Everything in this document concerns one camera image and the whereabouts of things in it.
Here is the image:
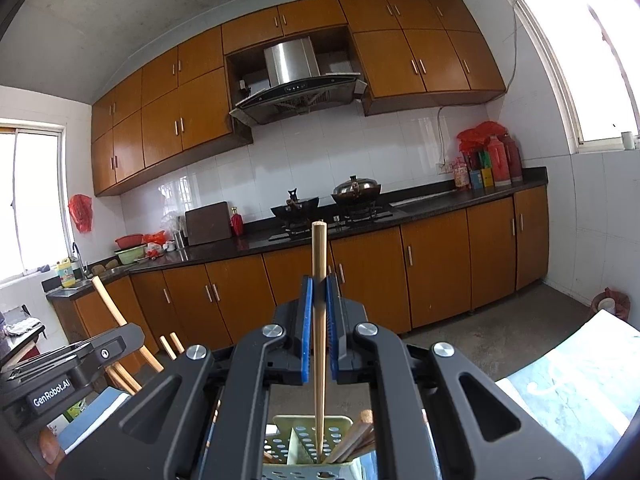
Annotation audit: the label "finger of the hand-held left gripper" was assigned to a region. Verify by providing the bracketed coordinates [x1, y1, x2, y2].
[0, 323, 147, 386]

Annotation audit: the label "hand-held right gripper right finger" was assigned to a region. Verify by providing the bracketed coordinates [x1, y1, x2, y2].
[325, 272, 586, 480]

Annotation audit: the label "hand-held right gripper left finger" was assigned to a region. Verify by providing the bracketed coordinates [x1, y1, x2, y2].
[55, 274, 314, 480]

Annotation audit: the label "green perforated chopstick holder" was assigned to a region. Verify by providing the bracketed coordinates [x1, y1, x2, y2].
[262, 414, 378, 480]

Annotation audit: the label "person's left hand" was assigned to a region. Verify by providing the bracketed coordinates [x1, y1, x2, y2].
[37, 427, 67, 467]

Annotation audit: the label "dish soap bottle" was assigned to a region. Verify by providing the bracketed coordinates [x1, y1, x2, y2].
[56, 258, 76, 289]

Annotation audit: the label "sink faucet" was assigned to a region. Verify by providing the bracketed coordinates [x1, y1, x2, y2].
[71, 242, 89, 277]

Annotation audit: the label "green basin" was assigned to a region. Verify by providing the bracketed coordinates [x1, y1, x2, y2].
[114, 245, 149, 265]

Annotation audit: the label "black gas stove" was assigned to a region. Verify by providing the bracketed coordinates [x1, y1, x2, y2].
[268, 204, 397, 242]

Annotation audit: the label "wooden lower cabinets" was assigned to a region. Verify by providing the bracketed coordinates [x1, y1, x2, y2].
[47, 185, 550, 361]

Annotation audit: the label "black wok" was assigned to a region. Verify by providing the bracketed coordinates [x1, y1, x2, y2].
[271, 188, 321, 219]

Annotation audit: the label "wok with metal lid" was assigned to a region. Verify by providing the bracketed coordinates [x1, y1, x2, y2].
[332, 176, 382, 207]

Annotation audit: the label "dark cutting board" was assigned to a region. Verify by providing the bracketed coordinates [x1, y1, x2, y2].
[185, 201, 234, 247]

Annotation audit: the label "black kitchen countertop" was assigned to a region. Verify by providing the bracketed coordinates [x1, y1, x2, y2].
[42, 166, 549, 302]

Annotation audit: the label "window above sink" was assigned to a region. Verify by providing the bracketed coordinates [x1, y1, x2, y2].
[0, 119, 69, 282]

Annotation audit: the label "colourful boxes on counter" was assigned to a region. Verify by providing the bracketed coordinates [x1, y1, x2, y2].
[452, 151, 496, 192]

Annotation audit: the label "red thermos flasks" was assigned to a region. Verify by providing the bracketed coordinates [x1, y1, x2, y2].
[486, 134, 524, 187]

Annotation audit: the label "red bag on counter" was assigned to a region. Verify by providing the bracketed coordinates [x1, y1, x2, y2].
[457, 121, 511, 154]

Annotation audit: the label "blue striped tablecloth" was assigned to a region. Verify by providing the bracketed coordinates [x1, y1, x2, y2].
[57, 310, 640, 463]

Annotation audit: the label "steel range hood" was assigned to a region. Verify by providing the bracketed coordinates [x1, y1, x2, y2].
[229, 37, 369, 126]

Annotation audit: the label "dark red bucket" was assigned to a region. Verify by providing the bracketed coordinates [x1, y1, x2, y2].
[591, 287, 632, 322]

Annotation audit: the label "large side window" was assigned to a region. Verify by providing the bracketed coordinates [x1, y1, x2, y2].
[500, 0, 640, 157]

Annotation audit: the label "red plastic bag on wall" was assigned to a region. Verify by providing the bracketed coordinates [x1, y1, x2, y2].
[68, 194, 95, 234]

